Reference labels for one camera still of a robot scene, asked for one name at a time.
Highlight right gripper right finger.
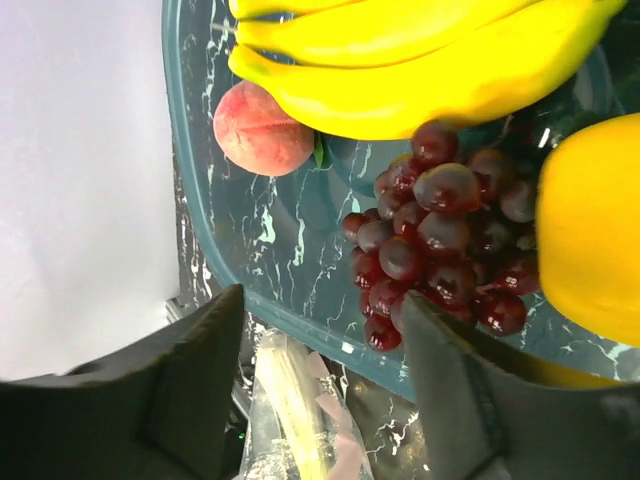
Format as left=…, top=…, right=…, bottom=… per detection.
left=400, top=292, right=639, bottom=479

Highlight purple fake grapes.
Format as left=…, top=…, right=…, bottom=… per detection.
left=341, top=121, right=539, bottom=352

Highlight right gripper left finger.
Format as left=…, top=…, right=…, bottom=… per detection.
left=1, top=285, right=245, bottom=479

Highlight green white fake leek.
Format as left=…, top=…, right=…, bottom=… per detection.
left=255, top=330, right=329, bottom=479

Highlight yellow fake banana bunch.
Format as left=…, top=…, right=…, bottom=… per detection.
left=228, top=1, right=625, bottom=141

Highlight blue plastic container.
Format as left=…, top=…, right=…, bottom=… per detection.
left=162, top=1, right=639, bottom=401

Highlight red fake peach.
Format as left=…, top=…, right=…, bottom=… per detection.
left=213, top=80, right=315, bottom=177

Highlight clear zip top bag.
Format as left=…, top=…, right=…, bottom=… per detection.
left=239, top=329, right=373, bottom=480

